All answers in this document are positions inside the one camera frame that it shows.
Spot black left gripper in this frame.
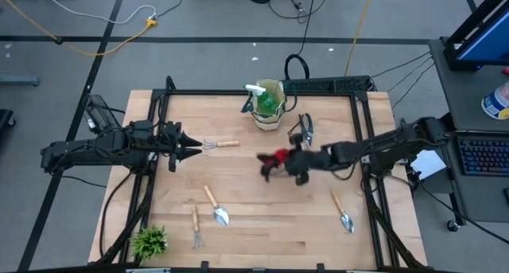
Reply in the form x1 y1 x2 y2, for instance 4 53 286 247
160 121 204 174

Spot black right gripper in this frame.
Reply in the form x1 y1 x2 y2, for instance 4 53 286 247
273 133 332 186

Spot red and black gardening glove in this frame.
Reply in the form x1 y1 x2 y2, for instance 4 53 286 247
256 147 293 183

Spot pruning shears green handles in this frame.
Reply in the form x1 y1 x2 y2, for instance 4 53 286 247
286 112 315 149

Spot bent-tine hand rake wooden handle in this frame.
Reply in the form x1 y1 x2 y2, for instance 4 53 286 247
202 139 241 150

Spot green spray bottle white nozzle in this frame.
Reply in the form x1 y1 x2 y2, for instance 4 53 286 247
244 84 282 117

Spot beige gardening bag green trim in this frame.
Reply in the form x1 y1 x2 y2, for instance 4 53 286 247
239 78 299 131

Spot long black power box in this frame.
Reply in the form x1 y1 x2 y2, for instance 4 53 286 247
278 75 373 93

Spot black mesh box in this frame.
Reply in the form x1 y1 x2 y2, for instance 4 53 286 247
84 94 122 135

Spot small green artificial plant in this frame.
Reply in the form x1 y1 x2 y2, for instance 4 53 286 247
129 224 169 262

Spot white paper sheet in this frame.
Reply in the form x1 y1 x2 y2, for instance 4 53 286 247
409 149 437 181

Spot grey desk black legs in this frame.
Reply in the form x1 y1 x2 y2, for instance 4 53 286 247
413 37 509 232

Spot grey furniture base bar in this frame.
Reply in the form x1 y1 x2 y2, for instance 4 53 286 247
0 76 40 87

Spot black floor object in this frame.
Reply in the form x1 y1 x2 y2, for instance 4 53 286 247
0 108 17 131

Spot black keyboard coloured keys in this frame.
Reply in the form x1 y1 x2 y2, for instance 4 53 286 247
457 137 509 177

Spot white blue wipes container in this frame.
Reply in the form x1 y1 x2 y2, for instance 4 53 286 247
480 80 509 121

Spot black monitor blue screen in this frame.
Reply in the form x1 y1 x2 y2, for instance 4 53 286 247
443 0 509 72

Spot black aluminium table frame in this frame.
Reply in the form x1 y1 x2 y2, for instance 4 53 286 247
95 76 429 271

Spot narrow trowel wooden handle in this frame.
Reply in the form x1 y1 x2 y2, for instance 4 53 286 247
330 188 356 235

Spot straight-tine hand fork wooden handle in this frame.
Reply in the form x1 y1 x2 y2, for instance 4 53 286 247
191 205 206 250

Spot wide trowel wooden handle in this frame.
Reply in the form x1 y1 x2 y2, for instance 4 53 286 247
203 185 231 228

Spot thick looped black cable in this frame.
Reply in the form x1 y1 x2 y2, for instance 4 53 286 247
283 0 319 82

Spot thick black left arm hose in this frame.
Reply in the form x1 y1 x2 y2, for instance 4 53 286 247
98 170 138 263

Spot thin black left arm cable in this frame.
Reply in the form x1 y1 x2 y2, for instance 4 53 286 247
59 172 108 189

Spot yellow cable with plug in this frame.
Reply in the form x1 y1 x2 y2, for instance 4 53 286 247
0 0 158 58

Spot tangled black floor cable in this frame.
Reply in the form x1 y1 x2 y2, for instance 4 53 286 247
266 0 334 25

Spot white cable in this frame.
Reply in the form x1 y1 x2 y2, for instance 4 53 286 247
37 0 157 25

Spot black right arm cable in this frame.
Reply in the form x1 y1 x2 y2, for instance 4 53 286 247
413 177 509 246

